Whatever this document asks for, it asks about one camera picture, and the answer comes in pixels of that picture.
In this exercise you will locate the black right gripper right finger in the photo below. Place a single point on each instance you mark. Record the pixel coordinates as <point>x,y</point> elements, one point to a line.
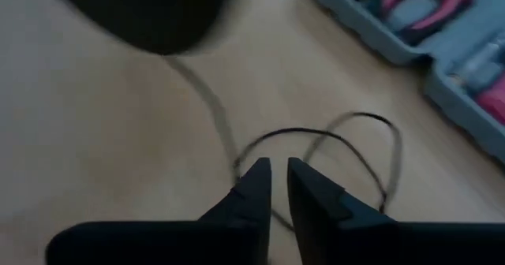
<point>315,206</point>

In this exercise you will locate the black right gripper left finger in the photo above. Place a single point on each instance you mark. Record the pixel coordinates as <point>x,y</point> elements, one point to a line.
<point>252,202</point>

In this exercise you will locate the grey plastic tool case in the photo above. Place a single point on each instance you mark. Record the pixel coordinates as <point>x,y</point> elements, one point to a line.
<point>347,12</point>

